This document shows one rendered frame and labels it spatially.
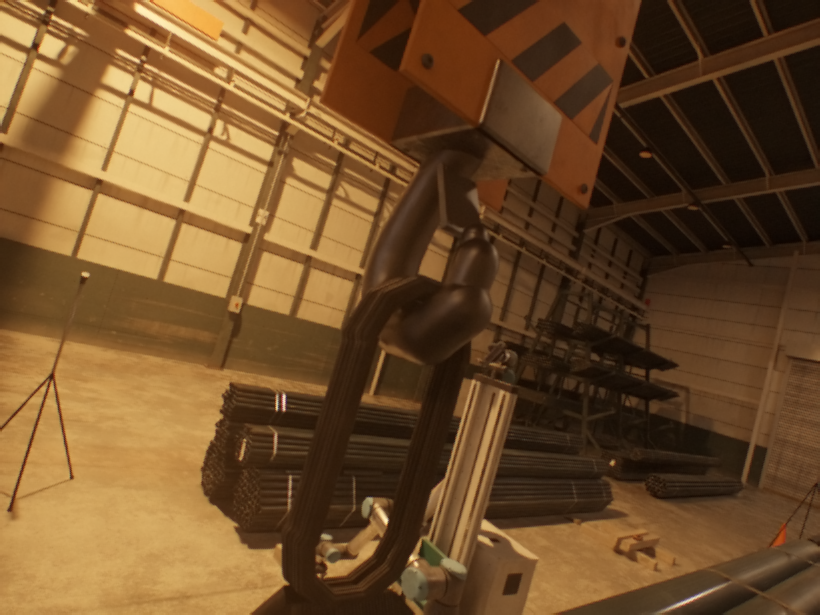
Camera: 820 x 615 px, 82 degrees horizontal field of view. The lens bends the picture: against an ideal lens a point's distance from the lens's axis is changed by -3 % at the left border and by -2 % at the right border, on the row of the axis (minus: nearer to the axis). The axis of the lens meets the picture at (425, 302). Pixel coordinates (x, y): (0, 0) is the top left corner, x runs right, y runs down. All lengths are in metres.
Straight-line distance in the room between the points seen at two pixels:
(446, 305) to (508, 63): 0.17
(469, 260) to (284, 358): 11.76
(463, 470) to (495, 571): 0.56
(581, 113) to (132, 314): 10.68
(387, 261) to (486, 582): 2.79
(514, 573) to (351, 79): 2.95
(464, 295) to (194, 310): 10.88
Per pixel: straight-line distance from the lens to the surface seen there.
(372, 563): 0.43
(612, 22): 0.49
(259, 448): 4.20
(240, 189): 11.49
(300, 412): 4.76
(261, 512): 4.24
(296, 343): 12.10
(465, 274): 0.32
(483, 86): 0.35
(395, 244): 0.39
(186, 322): 11.15
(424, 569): 2.74
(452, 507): 3.12
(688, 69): 13.23
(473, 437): 3.02
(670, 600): 1.50
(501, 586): 3.12
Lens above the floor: 1.90
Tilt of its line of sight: 4 degrees up
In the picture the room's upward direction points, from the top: 16 degrees clockwise
